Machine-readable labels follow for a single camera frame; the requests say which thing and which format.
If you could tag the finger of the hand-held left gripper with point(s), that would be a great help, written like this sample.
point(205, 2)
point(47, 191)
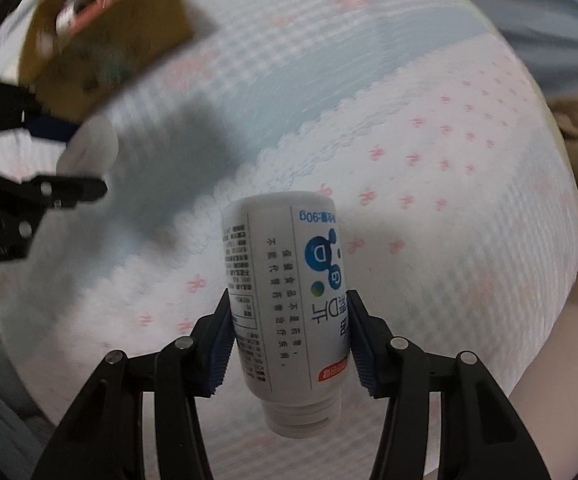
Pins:
point(51, 127)
point(64, 191)

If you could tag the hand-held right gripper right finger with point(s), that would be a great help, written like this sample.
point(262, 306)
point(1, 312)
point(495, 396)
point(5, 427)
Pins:
point(364, 355)

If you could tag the white pill bottle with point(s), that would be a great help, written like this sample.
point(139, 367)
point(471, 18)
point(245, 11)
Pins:
point(279, 285)

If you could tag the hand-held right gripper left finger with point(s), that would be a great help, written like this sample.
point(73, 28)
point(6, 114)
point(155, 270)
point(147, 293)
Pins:
point(219, 355)

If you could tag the cardboard box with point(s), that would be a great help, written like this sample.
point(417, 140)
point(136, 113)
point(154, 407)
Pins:
point(159, 25)

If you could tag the white earbuds case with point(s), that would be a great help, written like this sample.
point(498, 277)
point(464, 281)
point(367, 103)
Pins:
point(89, 152)

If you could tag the red carton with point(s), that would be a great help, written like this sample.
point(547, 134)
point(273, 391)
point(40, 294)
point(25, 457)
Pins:
point(93, 12)

